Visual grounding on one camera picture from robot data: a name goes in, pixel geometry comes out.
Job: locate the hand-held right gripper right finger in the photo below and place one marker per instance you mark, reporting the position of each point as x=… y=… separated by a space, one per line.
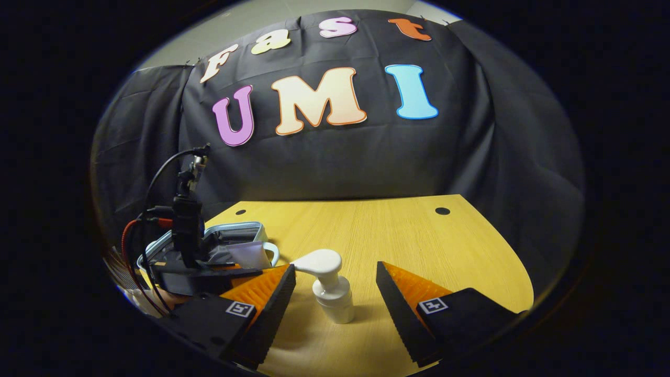
x=398 y=314

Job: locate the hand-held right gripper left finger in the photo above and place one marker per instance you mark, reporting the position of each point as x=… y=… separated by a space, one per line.
x=275 y=314

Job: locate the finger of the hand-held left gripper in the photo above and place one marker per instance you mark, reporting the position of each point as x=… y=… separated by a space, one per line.
x=209 y=273

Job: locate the white squeeze tube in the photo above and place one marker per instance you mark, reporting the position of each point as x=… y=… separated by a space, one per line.
x=251 y=255

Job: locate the light blue small suitcase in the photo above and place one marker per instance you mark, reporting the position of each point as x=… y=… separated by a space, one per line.
x=235 y=233

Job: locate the white pump bottle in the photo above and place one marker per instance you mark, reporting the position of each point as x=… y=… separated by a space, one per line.
x=335 y=303

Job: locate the grey ribbed strip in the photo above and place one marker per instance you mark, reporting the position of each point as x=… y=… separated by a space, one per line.
x=118 y=269

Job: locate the black backdrop cloth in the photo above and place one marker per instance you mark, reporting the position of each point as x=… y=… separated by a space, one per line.
x=366 y=157

